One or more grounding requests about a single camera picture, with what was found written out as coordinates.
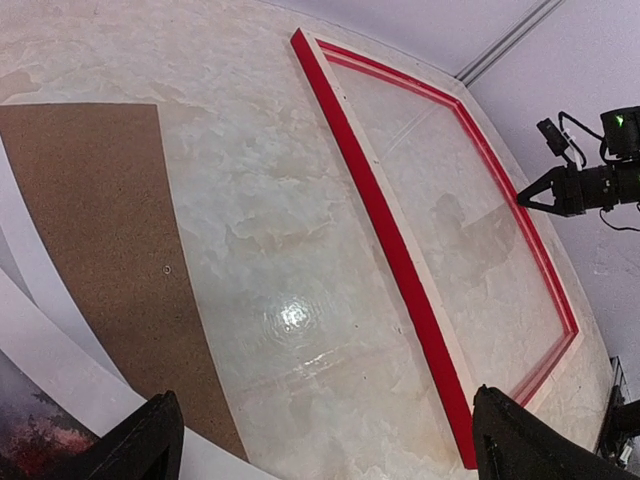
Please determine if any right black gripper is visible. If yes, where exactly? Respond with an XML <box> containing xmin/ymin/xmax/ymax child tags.
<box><xmin>516</xmin><ymin>163</ymin><xmax>626</xmax><ymax>218</ymax></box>

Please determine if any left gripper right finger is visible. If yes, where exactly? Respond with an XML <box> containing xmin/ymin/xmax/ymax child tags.
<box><xmin>472</xmin><ymin>385</ymin><xmax>637</xmax><ymax>479</ymax></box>

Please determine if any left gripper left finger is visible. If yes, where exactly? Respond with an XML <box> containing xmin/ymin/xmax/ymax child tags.
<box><xmin>47</xmin><ymin>391</ymin><xmax>184</xmax><ymax>480</ymax></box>

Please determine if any red landscape photo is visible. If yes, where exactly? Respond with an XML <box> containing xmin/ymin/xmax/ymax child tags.
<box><xmin>1</xmin><ymin>355</ymin><xmax>98</xmax><ymax>479</ymax></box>

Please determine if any red wooden picture frame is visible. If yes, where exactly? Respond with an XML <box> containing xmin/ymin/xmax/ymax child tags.
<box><xmin>290</xmin><ymin>28</ymin><xmax>583</xmax><ymax>470</ymax></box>

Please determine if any white mat board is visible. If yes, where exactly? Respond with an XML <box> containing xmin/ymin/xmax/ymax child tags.
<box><xmin>0</xmin><ymin>139</ymin><xmax>281</xmax><ymax>480</ymax></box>

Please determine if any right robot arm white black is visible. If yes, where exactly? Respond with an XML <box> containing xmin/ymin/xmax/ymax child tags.
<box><xmin>517</xmin><ymin>106</ymin><xmax>639</xmax><ymax>217</ymax></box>

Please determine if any brown backing board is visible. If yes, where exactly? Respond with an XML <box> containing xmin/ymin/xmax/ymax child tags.
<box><xmin>1</xmin><ymin>103</ymin><xmax>245</xmax><ymax>457</ymax></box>

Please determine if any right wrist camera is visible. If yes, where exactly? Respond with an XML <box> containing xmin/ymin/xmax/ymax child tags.
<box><xmin>536</xmin><ymin>118</ymin><xmax>570</xmax><ymax>157</ymax></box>

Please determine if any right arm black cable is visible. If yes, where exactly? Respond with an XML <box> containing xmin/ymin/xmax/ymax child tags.
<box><xmin>557</xmin><ymin>110</ymin><xmax>640</xmax><ymax>232</ymax></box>

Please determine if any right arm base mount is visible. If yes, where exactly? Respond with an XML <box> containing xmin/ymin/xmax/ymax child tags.
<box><xmin>595</xmin><ymin>356</ymin><xmax>639</xmax><ymax>470</ymax></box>

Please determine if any right aluminium corner post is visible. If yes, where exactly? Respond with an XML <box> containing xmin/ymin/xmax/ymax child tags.
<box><xmin>455</xmin><ymin>0</ymin><xmax>565</xmax><ymax>88</ymax></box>

